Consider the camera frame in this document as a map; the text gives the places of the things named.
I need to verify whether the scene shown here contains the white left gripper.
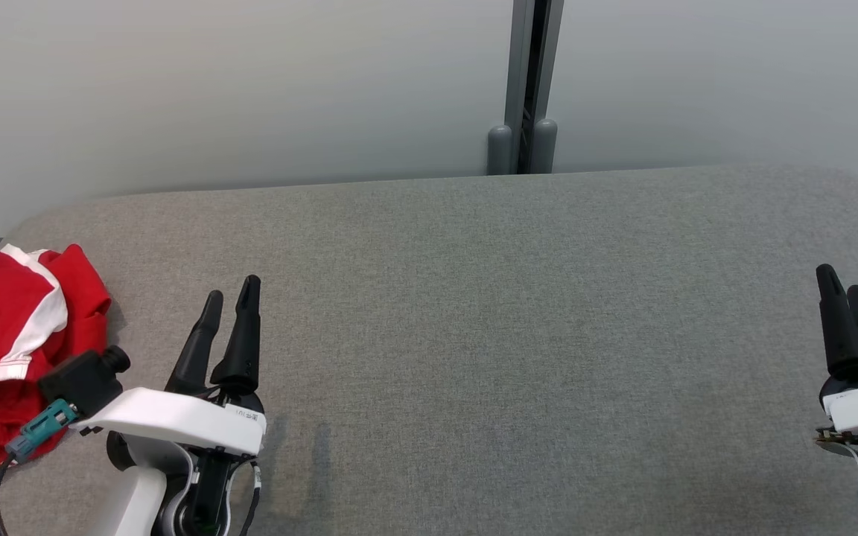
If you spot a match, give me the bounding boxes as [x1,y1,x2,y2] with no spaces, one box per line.
[71,275,267,456]

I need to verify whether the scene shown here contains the thin black cable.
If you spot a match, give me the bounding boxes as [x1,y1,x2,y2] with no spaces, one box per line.
[238,459,264,536]

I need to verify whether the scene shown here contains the teal camera cable connector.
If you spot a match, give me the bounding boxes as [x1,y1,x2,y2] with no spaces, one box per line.
[4,399,80,463]

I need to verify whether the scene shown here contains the grey partition post round caps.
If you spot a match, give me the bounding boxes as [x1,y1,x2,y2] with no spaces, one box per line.
[486,0,566,176]

